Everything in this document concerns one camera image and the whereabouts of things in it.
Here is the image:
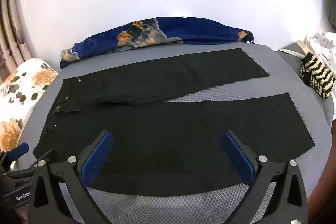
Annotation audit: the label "white strap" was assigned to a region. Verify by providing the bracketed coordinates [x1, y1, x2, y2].
[276, 48, 307, 60]

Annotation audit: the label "black pants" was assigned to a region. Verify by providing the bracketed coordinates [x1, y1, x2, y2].
[33, 48, 315, 198]

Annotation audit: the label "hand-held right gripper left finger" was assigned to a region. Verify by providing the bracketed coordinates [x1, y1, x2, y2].
[28, 130, 114, 224]

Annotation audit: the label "blue floral blanket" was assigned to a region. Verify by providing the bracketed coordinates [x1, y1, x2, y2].
[60, 17, 255, 69]

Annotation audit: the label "pink curtain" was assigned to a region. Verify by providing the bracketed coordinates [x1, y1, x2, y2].
[0, 0, 34, 83]

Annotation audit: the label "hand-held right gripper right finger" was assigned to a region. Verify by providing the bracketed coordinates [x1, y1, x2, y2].
[221, 130, 309, 224]

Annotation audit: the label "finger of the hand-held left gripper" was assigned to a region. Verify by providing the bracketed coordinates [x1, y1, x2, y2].
[0, 142, 29, 170]
[26, 149, 54, 169]

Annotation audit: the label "white dotted cloth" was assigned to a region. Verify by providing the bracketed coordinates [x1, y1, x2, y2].
[304, 32, 336, 122]

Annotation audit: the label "black and cream striped knit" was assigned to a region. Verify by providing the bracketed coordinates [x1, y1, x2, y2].
[299, 52, 336, 100]

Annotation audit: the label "white floral pillow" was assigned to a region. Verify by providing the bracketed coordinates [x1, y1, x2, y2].
[0, 57, 59, 153]

